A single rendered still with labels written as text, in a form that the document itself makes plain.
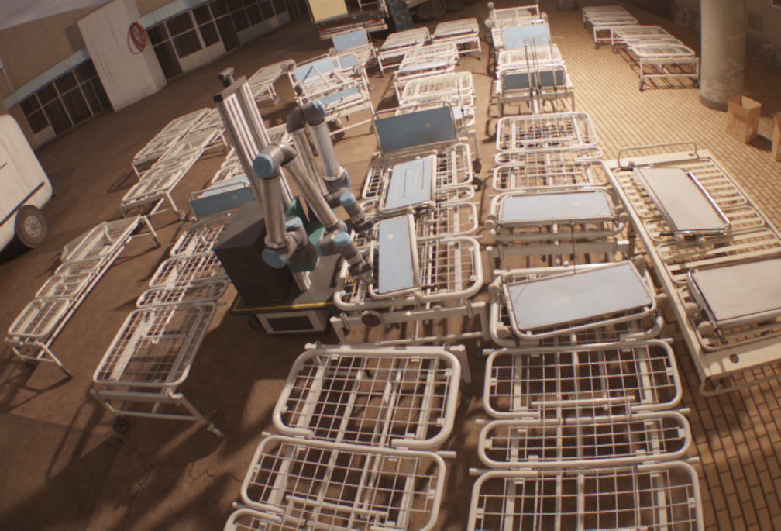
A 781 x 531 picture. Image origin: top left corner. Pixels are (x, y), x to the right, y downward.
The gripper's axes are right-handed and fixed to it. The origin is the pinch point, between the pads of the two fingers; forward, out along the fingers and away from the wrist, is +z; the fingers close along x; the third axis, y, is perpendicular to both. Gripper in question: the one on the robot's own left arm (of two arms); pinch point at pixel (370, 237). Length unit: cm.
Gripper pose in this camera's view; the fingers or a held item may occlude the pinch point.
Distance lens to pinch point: 282.7
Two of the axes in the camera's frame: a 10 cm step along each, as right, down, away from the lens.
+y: 0.2, 5.8, -8.1
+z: 4.3, 7.3, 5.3
